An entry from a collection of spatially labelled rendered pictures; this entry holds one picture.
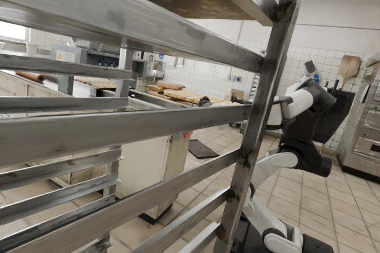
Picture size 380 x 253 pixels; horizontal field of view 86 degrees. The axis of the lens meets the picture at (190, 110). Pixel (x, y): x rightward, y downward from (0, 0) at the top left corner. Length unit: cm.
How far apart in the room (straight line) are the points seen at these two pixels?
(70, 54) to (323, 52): 467
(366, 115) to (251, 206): 312
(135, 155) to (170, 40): 143
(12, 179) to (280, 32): 66
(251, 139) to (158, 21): 29
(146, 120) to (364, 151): 420
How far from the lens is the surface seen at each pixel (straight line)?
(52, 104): 61
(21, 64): 58
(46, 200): 73
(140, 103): 150
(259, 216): 152
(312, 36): 530
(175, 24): 20
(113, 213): 23
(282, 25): 41
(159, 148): 145
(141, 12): 18
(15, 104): 59
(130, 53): 69
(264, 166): 135
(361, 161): 439
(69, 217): 80
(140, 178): 163
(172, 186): 28
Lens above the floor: 120
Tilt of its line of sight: 12 degrees down
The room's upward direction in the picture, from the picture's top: 11 degrees clockwise
